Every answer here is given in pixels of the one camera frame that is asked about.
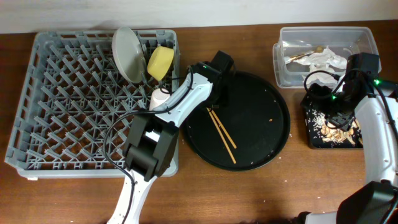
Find pink cup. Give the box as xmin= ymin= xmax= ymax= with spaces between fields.
xmin=149 ymin=88 xmax=170 ymax=111

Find white napkin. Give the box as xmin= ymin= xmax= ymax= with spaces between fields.
xmin=292 ymin=47 xmax=348 ymax=86

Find gold foil wrapper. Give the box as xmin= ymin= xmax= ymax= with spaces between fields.
xmin=284 ymin=46 xmax=324 ymax=64

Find clear plastic bin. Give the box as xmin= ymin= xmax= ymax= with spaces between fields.
xmin=273 ymin=27 xmax=379 ymax=88

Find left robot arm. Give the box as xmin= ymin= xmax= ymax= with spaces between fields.
xmin=109 ymin=51 xmax=234 ymax=223

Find grey round plate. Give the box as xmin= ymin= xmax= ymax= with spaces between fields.
xmin=112 ymin=27 xmax=146 ymax=83

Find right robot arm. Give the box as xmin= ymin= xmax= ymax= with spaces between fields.
xmin=297 ymin=53 xmax=397 ymax=224

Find round black tray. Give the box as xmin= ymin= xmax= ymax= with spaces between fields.
xmin=182 ymin=72 xmax=290 ymax=171

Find grey dishwasher rack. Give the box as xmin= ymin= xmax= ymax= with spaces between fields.
xmin=5 ymin=30 xmax=179 ymax=179

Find black rectangular tray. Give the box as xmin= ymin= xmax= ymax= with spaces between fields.
xmin=303 ymin=95 xmax=364 ymax=150

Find food scraps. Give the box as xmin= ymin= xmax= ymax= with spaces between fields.
xmin=310 ymin=113 xmax=364 ymax=146

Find wooden chopstick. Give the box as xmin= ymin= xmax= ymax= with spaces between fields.
xmin=210 ymin=110 xmax=237 ymax=149
xmin=207 ymin=108 xmax=236 ymax=164

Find yellow bowl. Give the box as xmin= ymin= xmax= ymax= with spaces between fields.
xmin=147 ymin=46 xmax=174 ymax=81

